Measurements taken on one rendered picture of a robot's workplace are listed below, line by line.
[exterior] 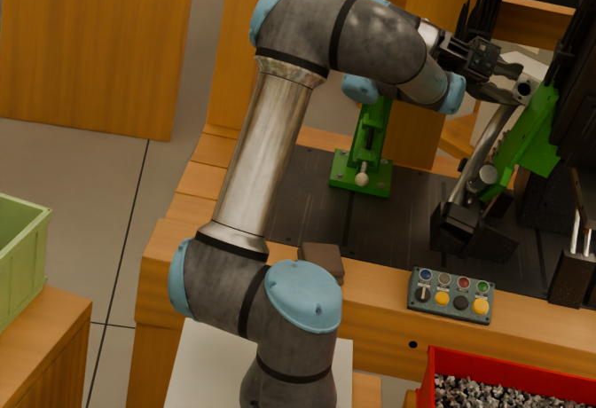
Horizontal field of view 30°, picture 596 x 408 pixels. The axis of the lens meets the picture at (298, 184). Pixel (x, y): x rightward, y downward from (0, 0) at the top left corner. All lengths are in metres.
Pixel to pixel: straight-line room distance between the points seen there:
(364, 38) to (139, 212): 2.32
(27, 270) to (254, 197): 0.52
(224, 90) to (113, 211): 1.42
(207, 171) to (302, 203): 0.23
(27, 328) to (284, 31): 0.72
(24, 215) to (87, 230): 1.71
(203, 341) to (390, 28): 0.60
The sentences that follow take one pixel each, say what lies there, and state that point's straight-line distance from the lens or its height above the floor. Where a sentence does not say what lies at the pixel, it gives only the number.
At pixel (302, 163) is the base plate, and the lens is 2.40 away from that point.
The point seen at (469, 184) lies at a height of 1.04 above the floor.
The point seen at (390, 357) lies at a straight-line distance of 2.07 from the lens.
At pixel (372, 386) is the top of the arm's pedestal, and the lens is 1.90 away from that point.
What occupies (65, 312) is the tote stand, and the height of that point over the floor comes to 0.79.
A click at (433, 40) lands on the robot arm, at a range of 2.09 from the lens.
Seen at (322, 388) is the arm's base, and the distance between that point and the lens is 1.69.
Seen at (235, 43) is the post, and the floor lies 1.09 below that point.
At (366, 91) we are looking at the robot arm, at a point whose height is 1.21.
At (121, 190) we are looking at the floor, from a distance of 3.97.
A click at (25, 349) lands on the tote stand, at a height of 0.79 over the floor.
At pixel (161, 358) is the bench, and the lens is 2.15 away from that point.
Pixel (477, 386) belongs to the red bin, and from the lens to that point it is 1.92.
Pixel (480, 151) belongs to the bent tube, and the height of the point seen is 1.07.
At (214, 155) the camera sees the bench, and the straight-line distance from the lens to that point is 2.41.
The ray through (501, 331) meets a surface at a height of 0.90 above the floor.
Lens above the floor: 2.02
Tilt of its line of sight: 29 degrees down
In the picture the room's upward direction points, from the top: 11 degrees clockwise
